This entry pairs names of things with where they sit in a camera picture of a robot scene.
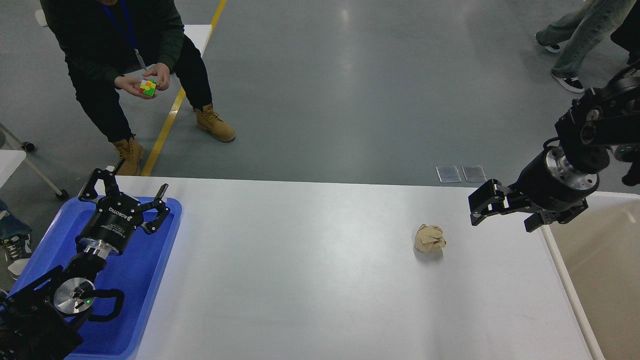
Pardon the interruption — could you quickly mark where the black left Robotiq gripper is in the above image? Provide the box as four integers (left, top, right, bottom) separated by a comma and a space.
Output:
75, 168, 171, 256

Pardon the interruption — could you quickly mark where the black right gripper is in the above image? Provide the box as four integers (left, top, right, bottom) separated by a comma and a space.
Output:
468, 146, 600, 233

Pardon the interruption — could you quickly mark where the brown paper ball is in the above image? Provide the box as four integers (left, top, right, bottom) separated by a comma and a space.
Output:
414, 224, 447, 253

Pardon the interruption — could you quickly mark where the colourful Rubik's cube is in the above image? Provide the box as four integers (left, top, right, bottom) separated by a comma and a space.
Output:
138, 77, 157, 98

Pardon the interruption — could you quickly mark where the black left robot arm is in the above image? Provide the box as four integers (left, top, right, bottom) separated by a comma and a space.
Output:
1, 168, 170, 360

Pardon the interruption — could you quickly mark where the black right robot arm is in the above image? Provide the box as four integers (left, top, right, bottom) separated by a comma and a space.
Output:
468, 63, 640, 233

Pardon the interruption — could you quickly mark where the person's right hand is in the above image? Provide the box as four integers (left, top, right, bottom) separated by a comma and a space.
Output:
113, 76, 157, 100

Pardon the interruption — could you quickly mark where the person's left hand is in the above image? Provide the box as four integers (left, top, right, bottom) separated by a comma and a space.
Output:
142, 63, 170, 91

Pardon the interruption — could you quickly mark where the right metal floor plate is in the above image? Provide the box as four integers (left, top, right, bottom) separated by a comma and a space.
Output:
461, 165, 488, 183

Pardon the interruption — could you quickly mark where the metal floor plate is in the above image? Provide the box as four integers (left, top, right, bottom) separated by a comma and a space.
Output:
461, 165, 488, 183
435, 165, 462, 183

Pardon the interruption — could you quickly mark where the left metal floor plate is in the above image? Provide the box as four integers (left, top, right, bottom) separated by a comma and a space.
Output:
435, 165, 462, 183

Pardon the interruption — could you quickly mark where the blue plastic tray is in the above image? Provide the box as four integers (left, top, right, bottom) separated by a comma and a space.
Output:
11, 197, 183, 360

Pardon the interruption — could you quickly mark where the beige plastic bin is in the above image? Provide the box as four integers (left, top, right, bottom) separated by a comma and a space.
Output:
541, 192, 640, 360

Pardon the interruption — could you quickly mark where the white table leg with casters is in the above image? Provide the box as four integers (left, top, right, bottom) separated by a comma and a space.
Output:
0, 123, 70, 201

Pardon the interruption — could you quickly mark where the grey sneaker at left edge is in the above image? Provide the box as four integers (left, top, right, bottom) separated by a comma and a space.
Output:
0, 201, 33, 280

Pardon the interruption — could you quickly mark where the person in dark clothes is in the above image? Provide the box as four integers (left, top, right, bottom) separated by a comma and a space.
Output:
40, 0, 236, 176

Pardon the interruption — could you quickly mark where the white board on floor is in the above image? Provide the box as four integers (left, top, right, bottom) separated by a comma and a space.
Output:
184, 23, 213, 55

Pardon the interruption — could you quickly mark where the person in grey jeans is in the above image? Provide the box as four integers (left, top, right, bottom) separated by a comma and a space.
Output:
534, 0, 636, 94

